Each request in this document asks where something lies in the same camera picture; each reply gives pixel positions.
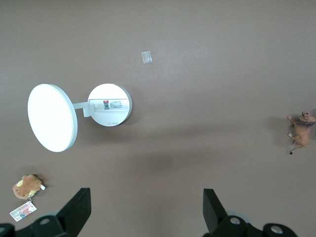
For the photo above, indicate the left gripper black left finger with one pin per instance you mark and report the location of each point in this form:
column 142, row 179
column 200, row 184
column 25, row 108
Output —
column 74, row 217

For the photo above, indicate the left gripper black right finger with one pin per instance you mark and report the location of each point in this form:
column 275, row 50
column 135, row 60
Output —
column 214, row 217

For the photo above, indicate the brown lion figurine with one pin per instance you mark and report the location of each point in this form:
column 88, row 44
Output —
column 302, row 130

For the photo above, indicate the white round desk lamp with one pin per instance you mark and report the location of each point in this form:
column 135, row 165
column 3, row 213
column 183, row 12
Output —
column 51, row 118

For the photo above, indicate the brown table cover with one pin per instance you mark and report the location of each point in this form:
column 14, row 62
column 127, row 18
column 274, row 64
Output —
column 197, row 86

